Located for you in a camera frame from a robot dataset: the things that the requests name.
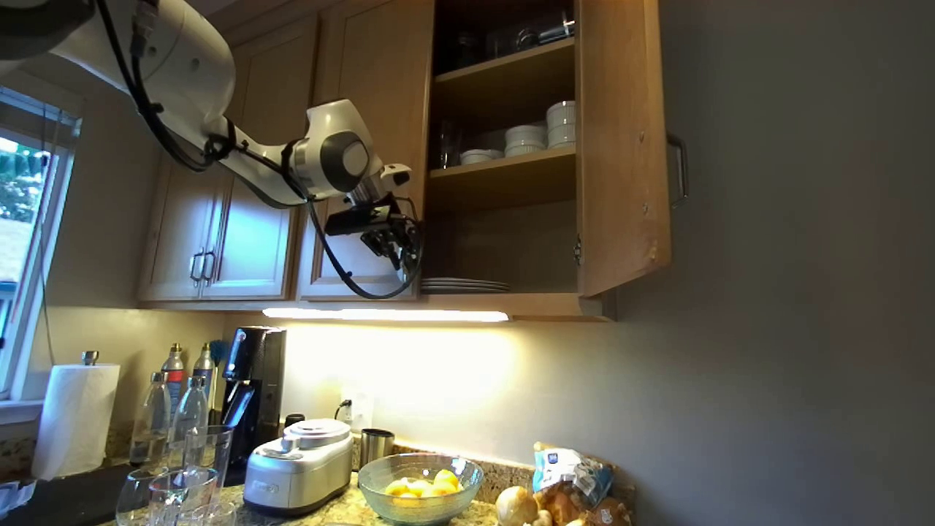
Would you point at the wooden cupboard door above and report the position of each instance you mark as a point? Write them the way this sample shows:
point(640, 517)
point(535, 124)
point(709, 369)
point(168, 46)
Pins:
point(177, 242)
point(382, 60)
point(259, 266)
point(624, 146)

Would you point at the clear glass bowl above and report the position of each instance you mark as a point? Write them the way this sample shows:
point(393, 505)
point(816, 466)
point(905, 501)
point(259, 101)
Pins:
point(418, 511)

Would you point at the bottle with reddish top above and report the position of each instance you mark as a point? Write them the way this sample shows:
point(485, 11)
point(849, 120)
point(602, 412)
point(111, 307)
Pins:
point(173, 374)

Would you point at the pale yellow onion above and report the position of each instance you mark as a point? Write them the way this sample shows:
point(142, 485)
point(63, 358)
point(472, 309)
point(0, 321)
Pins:
point(515, 505)

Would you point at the wooden cupboard shelf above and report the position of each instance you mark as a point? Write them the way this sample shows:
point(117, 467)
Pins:
point(506, 168)
point(506, 61)

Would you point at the yellow round fruit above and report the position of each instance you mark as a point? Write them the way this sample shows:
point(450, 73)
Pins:
point(399, 488)
point(447, 480)
point(426, 491)

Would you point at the black drying mat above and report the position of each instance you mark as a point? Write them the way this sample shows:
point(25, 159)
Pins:
point(68, 498)

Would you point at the large brown onion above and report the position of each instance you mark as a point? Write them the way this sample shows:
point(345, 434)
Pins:
point(563, 505)

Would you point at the dark metal cup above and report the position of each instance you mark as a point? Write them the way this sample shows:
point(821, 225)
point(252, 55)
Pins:
point(376, 447)

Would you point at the bottle with silver top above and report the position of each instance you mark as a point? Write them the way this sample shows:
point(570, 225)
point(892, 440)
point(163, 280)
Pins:
point(202, 369)

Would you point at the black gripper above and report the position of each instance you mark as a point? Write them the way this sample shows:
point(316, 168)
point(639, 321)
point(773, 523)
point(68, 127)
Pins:
point(393, 219)

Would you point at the tall white bowl stack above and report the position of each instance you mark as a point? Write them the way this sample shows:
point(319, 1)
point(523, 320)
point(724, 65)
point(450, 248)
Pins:
point(563, 124)

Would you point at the small white dish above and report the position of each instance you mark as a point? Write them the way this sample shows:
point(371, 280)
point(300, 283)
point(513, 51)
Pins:
point(480, 156)

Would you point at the white and blue bag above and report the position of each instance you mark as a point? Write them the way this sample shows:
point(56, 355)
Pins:
point(570, 472)

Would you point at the wooden wall cupboard frame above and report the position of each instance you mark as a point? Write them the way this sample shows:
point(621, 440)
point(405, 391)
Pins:
point(506, 233)

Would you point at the white wall outlet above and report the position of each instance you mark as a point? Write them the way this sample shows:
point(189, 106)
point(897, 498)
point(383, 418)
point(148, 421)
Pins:
point(364, 409)

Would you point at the clear plastic bottle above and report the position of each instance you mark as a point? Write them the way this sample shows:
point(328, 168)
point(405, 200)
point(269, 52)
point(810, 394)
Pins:
point(149, 423)
point(190, 426)

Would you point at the black power plug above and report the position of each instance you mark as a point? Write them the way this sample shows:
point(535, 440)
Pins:
point(342, 409)

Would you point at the white round kitchen appliance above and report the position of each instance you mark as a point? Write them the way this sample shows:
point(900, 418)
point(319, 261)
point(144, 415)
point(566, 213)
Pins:
point(296, 472)

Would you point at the under-cabinet light strip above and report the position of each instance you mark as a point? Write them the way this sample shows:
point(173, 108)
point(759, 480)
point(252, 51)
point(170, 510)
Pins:
point(390, 317)

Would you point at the black coffee maker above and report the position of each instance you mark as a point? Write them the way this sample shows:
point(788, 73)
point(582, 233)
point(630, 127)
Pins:
point(256, 388)

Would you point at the clear drinking glass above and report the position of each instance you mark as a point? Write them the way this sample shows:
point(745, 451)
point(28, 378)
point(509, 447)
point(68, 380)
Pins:
point(218, 457)

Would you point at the white paper towel roll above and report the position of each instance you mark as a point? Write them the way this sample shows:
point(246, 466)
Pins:
point(78, 418)

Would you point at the window with white frame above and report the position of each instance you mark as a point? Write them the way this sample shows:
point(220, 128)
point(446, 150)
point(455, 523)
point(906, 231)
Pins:
point(18, 242)

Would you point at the low white bowl stack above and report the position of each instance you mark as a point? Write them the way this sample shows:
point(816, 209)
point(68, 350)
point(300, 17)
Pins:
point(523, 140)

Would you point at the clear glass jar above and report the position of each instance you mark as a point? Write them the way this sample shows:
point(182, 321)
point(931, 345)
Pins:
point(182, 498)

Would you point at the clear glass dish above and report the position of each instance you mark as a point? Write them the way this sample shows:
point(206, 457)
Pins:
point(544, 30)

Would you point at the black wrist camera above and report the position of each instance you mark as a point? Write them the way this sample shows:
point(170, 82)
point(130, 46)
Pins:
point(350, 219)

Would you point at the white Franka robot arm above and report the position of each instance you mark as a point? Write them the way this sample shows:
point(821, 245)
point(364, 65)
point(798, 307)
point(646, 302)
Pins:
point(186, 60)

